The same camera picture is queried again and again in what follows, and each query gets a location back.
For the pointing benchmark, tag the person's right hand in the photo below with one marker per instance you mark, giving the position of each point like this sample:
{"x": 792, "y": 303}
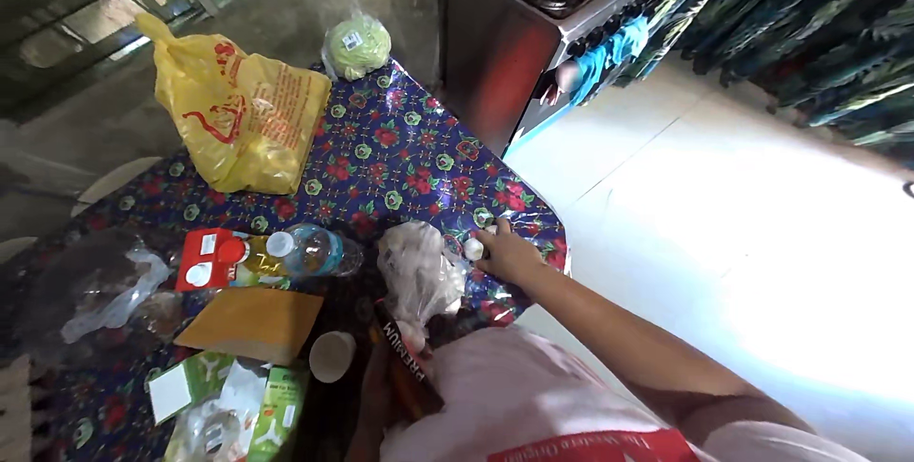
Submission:
{"x": 515, "y": 258}

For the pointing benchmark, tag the person's left hand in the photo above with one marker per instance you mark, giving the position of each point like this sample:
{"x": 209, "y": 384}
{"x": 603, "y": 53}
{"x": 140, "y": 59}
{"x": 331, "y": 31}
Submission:
{"x": 380, "y": 376}

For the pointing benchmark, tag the person's right fingers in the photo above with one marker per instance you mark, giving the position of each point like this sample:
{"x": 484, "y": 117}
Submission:
{"x": 503, "y": 227}

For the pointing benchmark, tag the person's right thumb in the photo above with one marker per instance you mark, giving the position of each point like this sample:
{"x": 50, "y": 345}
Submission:
{"x": 486, "y": 265}

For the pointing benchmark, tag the black package with white lettering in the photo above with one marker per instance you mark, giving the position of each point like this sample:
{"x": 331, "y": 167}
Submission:
{"x": 408, "y": 366}

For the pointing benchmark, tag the person's right forearm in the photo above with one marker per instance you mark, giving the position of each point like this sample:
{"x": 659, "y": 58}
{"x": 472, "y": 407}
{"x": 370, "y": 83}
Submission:
{"x": 621, "y": 328}

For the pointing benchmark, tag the person's left forearm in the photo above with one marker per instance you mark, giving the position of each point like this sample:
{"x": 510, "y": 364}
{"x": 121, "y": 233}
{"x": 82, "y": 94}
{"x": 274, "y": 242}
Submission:
{"x": 365, "y": 433}

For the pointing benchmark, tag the clear plastic bag, white bulbs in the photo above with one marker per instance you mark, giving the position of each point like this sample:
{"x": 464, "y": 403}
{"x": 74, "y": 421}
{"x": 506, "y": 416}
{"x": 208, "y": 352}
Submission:
{"x": 418, "y": 262}

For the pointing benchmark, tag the floral blue tablecloth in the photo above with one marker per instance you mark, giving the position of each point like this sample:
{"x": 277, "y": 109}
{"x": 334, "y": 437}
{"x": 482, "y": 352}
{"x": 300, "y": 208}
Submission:
{"x": 400, "y": 162}

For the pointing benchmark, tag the person's body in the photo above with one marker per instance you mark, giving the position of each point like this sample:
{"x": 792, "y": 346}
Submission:
{"x": 514, "y": 398}

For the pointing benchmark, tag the clear water bottle, blue label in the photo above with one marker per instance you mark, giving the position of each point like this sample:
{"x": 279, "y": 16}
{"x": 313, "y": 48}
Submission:
{"x": 314, "y": 251}

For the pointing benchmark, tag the white round cup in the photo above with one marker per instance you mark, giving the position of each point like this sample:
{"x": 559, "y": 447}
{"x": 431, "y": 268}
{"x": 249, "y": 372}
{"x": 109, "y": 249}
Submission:
{"x": 332, "y": 357}

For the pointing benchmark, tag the gas stove with oven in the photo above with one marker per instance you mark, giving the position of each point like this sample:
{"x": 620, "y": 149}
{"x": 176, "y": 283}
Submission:
{"x": 500, "y": 41}

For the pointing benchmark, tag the turquoise cloth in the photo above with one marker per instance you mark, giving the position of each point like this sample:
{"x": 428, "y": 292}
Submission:
{"x": 607, "y": 55}

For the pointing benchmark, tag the yellow oil bottle, red cap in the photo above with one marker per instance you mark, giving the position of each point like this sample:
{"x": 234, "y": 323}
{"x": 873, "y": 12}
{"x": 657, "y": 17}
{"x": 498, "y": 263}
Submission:
{"x": 261, "y": 255}

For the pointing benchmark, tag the green cabbage in plastic wrap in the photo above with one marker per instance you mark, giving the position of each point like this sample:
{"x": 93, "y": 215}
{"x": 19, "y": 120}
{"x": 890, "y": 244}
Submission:
{"x": 358, "y": 48}

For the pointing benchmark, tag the brown paper envelope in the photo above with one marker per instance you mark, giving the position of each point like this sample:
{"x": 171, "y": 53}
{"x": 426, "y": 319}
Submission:
{"x": 253, "y": 321}

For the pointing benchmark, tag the green box, orange mark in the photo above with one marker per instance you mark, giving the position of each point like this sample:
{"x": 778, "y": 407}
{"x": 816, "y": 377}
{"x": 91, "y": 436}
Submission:
{"x": 277, "y": 408}

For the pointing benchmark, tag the red carton, white cap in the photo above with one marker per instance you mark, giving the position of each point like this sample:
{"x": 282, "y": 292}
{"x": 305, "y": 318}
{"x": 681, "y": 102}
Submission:
{"x": 203, "y": 260}

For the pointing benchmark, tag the yellow plastic bag, red print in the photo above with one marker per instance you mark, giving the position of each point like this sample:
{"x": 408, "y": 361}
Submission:
{"x": 235, "y": 112}

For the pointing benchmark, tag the crumpled clear plastic packet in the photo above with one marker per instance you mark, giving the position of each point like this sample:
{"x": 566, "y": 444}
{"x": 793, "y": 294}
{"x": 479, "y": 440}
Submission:
{"x": 214, "y": 423}

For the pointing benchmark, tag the green box, white card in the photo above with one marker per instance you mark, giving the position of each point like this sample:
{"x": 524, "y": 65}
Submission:
{"x": 175, "y": 392}

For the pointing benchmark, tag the dark green patterned curtain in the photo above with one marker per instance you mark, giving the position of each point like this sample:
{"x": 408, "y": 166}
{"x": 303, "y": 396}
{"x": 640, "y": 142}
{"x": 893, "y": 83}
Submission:
{"x": 807, "y": 26}

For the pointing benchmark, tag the translucent plastic bag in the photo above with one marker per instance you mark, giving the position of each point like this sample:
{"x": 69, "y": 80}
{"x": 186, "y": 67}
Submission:
{"x": 121, "y": 298}

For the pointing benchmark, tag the louvered window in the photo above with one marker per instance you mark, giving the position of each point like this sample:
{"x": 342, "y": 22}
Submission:
{"x": 93, "y": 12}

